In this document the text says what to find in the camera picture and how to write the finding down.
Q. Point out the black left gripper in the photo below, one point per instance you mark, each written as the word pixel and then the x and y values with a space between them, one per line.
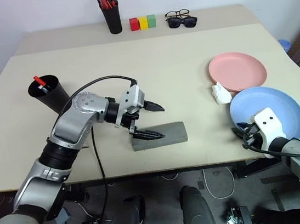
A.
pixel 131 118

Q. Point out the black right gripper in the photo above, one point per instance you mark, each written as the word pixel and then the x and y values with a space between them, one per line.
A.
pixel 253 137

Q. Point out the grey glasses case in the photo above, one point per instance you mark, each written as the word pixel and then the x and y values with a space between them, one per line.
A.
pixel 172 134

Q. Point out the black marker with red cap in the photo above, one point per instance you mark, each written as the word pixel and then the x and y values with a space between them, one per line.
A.
pixel 39 80

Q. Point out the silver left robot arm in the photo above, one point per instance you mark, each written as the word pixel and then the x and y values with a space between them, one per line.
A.
pixel 68 125

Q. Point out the light blue plate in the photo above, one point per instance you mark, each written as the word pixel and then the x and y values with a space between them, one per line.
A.
pixel 275 101

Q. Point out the crumpled white tissue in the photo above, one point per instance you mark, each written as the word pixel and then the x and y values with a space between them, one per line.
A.
pixel 221 95

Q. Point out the pink plate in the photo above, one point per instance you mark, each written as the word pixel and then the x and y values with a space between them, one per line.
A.
pixel 235 70

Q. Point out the dark rounded shape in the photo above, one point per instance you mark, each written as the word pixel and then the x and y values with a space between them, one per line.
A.
pixel 128 217
pixel 197 210

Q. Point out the red block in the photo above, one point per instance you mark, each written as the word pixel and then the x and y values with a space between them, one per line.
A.
pixel 134 24

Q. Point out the yellow block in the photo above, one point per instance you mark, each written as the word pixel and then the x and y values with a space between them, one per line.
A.
pixel 143 23

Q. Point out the black plastic cup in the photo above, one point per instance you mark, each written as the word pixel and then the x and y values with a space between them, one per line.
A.
pixel 54 99

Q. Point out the black sunglasses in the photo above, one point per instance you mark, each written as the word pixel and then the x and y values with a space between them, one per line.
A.
pixel 174 23

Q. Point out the green block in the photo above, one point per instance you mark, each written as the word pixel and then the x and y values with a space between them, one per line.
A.
pixel 151 20

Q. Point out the black pen holder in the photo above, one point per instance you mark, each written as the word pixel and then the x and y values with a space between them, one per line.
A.
pixel 113 23

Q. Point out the red black screwdriver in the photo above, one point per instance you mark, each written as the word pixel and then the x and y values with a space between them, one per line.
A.
pixel 101 2
pixel 114 3

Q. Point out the small grey blue box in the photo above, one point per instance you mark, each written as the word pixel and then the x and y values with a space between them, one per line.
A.
pixel 63 217

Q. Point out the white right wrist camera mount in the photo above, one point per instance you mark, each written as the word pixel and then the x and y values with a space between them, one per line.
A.
pixel 267 124

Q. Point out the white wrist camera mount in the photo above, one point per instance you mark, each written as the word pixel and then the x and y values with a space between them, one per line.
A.
pixel 267 124
pixel 132 96

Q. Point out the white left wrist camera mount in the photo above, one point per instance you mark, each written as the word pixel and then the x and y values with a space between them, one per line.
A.
pixel 132 96

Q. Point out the tortoise frame glasses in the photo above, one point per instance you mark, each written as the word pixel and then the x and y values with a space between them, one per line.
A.
pixel 178 11

